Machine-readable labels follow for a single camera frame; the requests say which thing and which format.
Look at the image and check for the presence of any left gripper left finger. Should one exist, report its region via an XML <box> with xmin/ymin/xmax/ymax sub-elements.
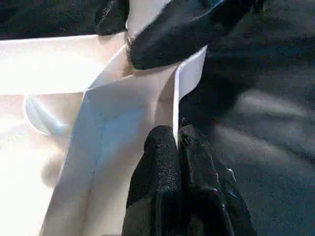
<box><xmin>122</xmin><ymin>124</ymin><xmax>184</xmax><ymax>236</ymax></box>

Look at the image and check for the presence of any white plastic stool seat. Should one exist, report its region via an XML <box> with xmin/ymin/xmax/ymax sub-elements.
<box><xmin>0</xmin><ymin>33</ymin><xmax>209</xmax><ymax>236</ymax></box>

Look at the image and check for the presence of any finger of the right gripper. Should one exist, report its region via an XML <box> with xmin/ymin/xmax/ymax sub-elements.
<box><xmin>94</xmin><ymin>0</ymin><xmax>131</xmax><ymax>35</ymax></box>
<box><xmin>127</xmin><ymin>0</ymin><xmax>247</xmax><ymax>71</ymax></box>

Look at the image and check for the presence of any white plastic table leg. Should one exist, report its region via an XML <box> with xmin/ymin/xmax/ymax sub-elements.
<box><xmin>125</xmin><ymin>0</ymin><xmax>170</xmax><ymax>37</ymax></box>

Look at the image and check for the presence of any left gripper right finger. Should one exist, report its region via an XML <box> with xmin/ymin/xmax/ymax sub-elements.
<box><xmin>179</xmin><ymin>118</ymin><xmax>256</xmax><ymax>236</ymax></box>

